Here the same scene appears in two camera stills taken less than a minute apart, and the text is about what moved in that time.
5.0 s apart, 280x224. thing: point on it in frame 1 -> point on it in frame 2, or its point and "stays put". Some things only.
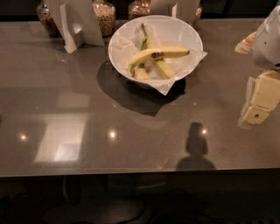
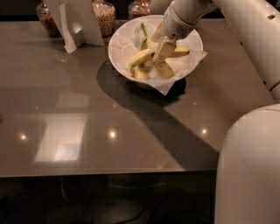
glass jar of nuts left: (46, 20) stays put
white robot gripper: (268, 44) -> (174, 24)
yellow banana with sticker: (152, 53) stays put
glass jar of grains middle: (105, 15) stays put
